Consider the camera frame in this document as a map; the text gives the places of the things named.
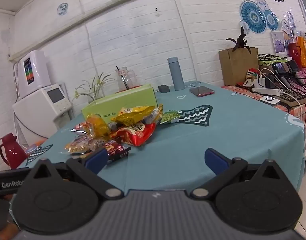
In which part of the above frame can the blue-grey thermos bottle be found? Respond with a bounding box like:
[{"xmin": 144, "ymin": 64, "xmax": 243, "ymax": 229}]
[{"xmin": 167, "ymin": 57, "xmax": 186, "ymax": 91}]

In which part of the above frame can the green cardboard box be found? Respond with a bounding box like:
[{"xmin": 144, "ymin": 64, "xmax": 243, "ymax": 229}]
[{"xmin": 81, "ymin": 84, "xmax": 158, "ymax": 128}]

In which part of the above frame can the large blue paper fan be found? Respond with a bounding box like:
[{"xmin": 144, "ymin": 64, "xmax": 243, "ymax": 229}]
[{"xmin": 239, "ymin": 0, "xmax": 267, "ymax": 34}]

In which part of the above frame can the black camera device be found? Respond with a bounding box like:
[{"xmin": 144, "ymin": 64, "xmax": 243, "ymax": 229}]
[
  {"xmin": 286, "ymin": 60, "xmax": 299, "ymax": 74},
  {"xmin": 271, "ymin": 62, "xmax": 287, "ymax": 77}
]

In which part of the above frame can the white round device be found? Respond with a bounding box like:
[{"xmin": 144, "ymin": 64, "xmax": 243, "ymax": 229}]
[{"xmin": 259, "ymin": 95, "xmax": 281, "ymax": 105}]

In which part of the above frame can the stuffed doll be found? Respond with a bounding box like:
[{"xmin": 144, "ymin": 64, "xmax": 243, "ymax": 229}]
[{"xmin": 244, "ymin": 67, "xmax": 259, "ymax": 88}]

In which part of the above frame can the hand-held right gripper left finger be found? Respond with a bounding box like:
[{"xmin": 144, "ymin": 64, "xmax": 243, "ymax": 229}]
[{"xmin": 31, "ymin": 147, "xmax": 124, "ymax": 198}]

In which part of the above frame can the dark red thermos jug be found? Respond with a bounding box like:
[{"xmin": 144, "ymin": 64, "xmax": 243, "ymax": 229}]
[{"xmin": 0, "ymin": 133, "xmax": 29, "ymax": 169}]

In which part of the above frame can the red thermos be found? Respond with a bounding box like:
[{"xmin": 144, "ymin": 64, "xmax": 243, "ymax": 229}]
[{"xmin": 288, "ymin": 42, "xmax": 302, "ymax": 67}]

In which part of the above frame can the yellow snack packet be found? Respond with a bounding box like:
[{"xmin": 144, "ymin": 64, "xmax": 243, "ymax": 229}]
[{"xmin": 117, "ymin": 105, "xmax": 156, "ymax": 127}]

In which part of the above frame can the glass pitcher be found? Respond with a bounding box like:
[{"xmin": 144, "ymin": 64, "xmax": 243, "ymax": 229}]
[{"xmin": 115, "ymin": 66, "xmax": 138, "ymax": 92}]

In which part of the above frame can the orange bag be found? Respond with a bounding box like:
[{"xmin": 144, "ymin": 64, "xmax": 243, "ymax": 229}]
[{"xmin": 296, "ymin": 36, "xmax": 306, "ymax": 68}]

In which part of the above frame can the small multicolour snack packet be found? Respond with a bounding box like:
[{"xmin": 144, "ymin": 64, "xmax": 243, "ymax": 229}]
[{"xmin": 143, "ymin": 104, "xmax": 163, "ymax": 125}]

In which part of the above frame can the clear orange snack packet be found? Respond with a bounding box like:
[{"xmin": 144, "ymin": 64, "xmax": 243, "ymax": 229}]
[{"xmin": 65, "ymin": 137, "xmax": 98, "ymax": 155}]

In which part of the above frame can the dark red snack packet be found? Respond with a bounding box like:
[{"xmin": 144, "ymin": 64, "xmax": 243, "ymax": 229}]
[{"xmin": 103, "ymin": 141, "xmax": 131, "ymax": 164}]

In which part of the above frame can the white water purifier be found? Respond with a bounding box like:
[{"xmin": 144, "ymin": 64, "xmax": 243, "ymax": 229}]
[{"xmin": 14, "ymin": 50, "xmax": 52, "ymax": 99}]

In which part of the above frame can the glass vase with plant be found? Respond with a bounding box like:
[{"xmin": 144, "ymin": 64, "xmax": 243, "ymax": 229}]
[{"xmin": 72, "ymin": 72, "xmax": 116, "ymax": 104}]

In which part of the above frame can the picture frame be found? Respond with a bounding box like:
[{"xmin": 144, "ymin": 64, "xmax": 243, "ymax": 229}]
[{"xmin": 271, "ymin": 31, "xmax": 286, "ymax": 54}]

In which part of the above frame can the white paper fan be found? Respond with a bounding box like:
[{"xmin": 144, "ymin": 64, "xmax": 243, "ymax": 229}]
[{"xmin": 281, "ymin": 10, "xmax": 297, "ymax": 34}]

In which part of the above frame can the white monitor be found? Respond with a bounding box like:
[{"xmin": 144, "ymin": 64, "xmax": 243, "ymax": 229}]
[{"xmin": 13, "ymin": 82, "xmax": 74, "ymax": 145}]

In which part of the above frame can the small blue paper fan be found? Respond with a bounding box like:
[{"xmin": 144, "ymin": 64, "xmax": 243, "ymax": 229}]
[{"xmin": 263, "ymin": 9, "xmax": 279, "ymax": 32}]

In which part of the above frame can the black straw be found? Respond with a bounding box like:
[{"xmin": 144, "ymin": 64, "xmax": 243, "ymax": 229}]
[{"xmin": 115, "ymin": 66, "xmax": 130, "ymax": 90}]

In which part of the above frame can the phone with red case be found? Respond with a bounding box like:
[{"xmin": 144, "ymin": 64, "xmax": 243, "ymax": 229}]
[{"xmin": 189, "ymin": 86, "xmax": 215, "ymax": 97}]

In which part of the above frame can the brown cardboard box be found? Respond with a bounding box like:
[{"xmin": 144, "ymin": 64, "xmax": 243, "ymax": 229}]
[{"xmin": 218, "ymin": 47, "xmax": 259, "ymax": 87}]

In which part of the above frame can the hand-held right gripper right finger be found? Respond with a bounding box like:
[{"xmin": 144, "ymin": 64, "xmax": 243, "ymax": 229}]
[{"xmin": 190, "ymin": 148, "xmax": 284, "ymax": 198}]

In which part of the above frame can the green snack packet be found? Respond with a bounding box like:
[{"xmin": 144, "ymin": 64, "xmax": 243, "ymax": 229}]
[{"xmin": 160, "ymin": 110, "xmax": 182, "ymax": 125}]

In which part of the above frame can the purple plant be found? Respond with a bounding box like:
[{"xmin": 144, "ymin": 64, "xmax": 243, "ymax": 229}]
[{"xmin": 225, "ymin": 26, "xmax": 252, "ymax": 54}]

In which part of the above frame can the white power strip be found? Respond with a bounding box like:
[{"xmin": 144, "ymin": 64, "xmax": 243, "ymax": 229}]
[{"xmin": 251, "ymin": 86, "xmax": 282, "ymax": 96}]

